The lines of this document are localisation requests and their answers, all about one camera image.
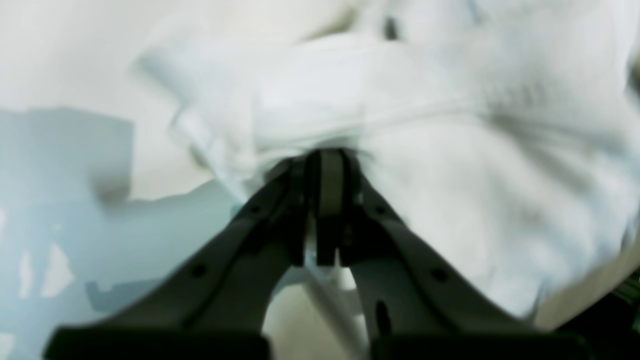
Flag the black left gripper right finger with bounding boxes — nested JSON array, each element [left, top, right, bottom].
[[310, 148, 591, 360]]

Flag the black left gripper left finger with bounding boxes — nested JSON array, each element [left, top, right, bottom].
[[45, 155, 308, 360]]

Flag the white t-shirt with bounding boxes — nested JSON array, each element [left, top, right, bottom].
[[138, 0, 639, 317]]

